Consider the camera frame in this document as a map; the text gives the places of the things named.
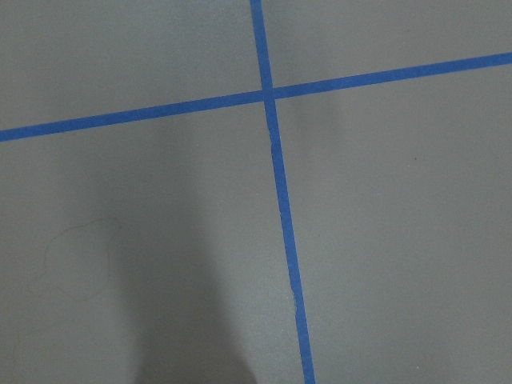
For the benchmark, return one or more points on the blue tape line lengthwise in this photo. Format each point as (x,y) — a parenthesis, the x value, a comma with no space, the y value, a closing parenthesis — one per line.
(292,262)

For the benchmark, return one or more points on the blue tape line crosswise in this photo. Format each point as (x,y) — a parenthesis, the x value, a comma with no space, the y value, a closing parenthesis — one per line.
(256,96)

